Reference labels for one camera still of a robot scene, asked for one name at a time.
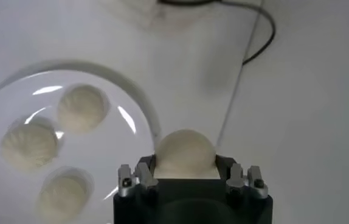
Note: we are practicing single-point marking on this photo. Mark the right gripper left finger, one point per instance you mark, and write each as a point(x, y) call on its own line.
point(127, 182)

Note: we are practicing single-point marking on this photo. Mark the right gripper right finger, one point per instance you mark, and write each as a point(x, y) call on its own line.
point(258, 182)

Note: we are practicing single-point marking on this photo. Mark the white steamed baozi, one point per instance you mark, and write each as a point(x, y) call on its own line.
point(185, 152)
point(81, 108)
point(62, 198)
point(28, 145)

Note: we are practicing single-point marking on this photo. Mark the round white plate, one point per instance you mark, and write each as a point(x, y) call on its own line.
point(101, 158)

